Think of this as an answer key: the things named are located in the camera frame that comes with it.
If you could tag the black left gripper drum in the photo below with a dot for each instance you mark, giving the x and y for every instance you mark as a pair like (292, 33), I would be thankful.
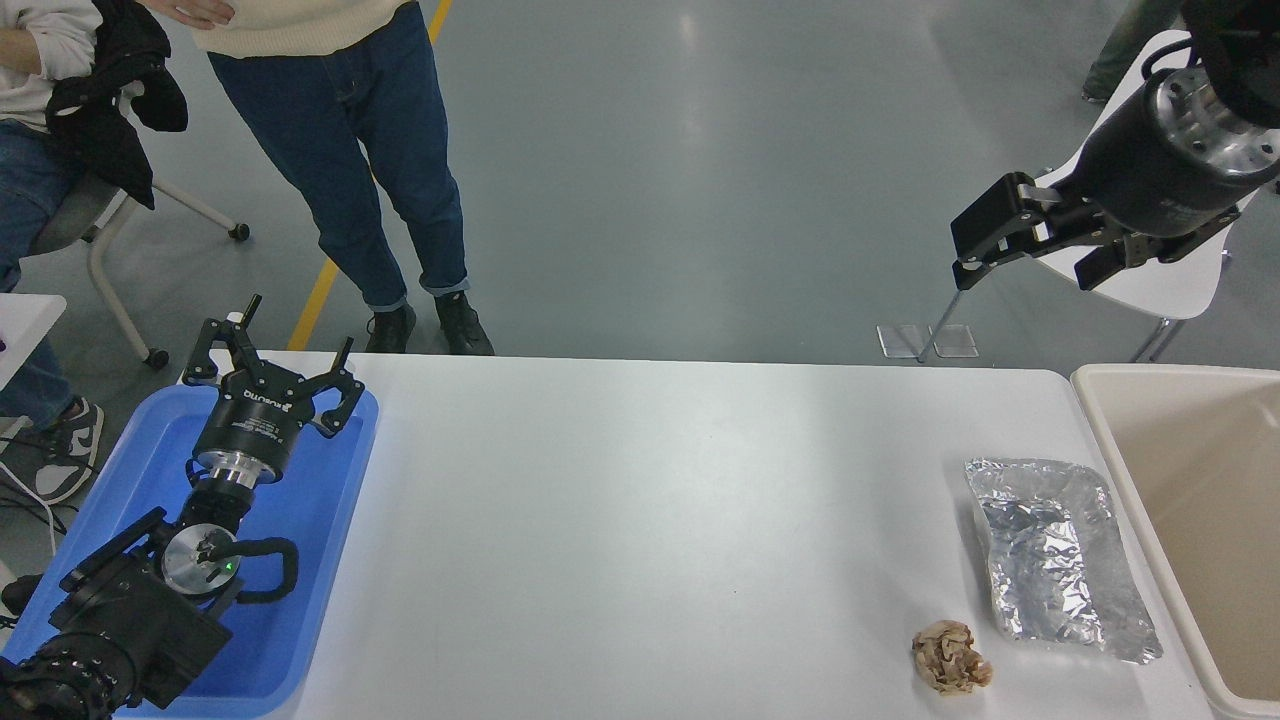
(250, 420)

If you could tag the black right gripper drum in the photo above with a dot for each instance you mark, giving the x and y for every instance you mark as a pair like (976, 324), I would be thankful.
(1140, 180)

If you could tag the silver foil plate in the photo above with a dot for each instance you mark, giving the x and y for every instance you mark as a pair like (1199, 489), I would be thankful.
(1050, 560)

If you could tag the standing person's right hand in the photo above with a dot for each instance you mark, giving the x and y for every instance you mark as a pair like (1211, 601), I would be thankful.
(195, 10)

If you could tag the white shell chair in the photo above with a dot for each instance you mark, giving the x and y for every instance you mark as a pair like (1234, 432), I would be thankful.
(1180, 290)

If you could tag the blue plastic tray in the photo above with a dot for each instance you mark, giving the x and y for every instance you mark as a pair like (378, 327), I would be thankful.
(310, 520)

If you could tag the clear floor pad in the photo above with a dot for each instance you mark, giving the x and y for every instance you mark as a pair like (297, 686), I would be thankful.
(900, 340)
(958, 340)

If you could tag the distant person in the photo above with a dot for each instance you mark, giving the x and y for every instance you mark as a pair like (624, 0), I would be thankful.
(1125, 50)

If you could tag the grey wheeled chair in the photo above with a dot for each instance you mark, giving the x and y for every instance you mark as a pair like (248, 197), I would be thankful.
(100, 225)

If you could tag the small white side table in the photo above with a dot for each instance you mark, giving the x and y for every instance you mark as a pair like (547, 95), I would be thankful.
(25, 325)

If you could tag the standing person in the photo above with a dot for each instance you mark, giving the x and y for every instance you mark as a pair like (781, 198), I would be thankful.
(350, 150)

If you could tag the large pale plastic bin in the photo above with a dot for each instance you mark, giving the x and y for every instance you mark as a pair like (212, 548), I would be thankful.
(1190, 480)

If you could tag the seated person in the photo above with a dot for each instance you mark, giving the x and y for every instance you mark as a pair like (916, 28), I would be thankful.
(30, 200)

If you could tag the black jacket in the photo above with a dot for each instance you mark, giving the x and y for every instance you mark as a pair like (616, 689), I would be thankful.
(100, 110)

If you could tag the small black floor object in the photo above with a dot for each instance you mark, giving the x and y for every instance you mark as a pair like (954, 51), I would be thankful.
(22, 593)

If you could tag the crumpled tan paper ball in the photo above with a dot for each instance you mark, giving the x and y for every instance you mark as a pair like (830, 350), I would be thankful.
(950, 658)

